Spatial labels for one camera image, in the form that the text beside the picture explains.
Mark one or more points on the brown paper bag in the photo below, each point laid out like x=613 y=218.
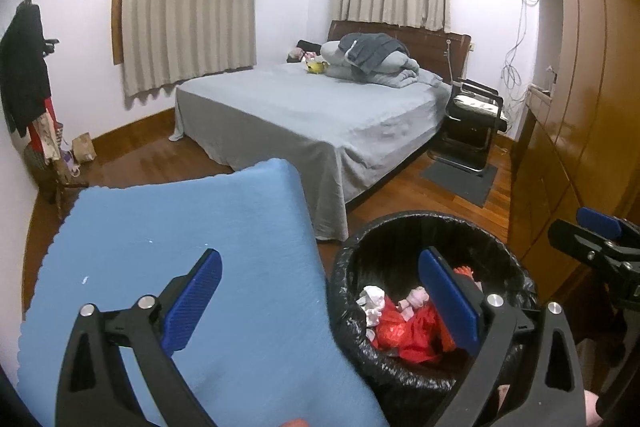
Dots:
x=83 y=149

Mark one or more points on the orange foam net sleeve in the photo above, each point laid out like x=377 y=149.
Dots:
x=464 y=270

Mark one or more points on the grey floor mat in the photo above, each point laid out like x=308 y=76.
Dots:
x=474 y=187

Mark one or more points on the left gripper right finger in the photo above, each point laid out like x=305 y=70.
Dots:
x=548 y=391

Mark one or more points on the grey pillows and clothes pile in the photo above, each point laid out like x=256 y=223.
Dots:
x=371 y=58

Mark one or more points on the black folding chair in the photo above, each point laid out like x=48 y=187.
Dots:
x=473 y=117

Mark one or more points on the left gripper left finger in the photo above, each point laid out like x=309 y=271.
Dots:
x=94 y=388

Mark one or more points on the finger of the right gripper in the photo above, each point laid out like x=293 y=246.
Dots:
x=576 y=242
x=599 y=223

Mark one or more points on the black lined trash bin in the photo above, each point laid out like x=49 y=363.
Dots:
x=386 y=254

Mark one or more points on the yellow toy on bed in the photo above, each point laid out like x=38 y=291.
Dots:
x=316 y=67

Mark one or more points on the blue table cloth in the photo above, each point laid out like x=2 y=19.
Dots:
x=226 y=270

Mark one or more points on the white tissue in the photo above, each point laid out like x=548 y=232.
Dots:
x=371 y=301

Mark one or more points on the small pink sock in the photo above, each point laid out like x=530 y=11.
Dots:
x=414 y=302

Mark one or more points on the wooden headboard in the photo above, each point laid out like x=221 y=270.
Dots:
x=443 y=53

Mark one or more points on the red plastic bag ball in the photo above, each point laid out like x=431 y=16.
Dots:
x=423 y=338

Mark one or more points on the bed with grey sheet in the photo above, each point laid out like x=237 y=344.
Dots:
x=340 y=135

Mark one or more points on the wooden wardrobe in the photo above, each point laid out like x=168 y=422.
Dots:
x=580 y=145

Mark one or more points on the coat rack with clothes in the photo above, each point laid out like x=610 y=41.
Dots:
x=27 y=100

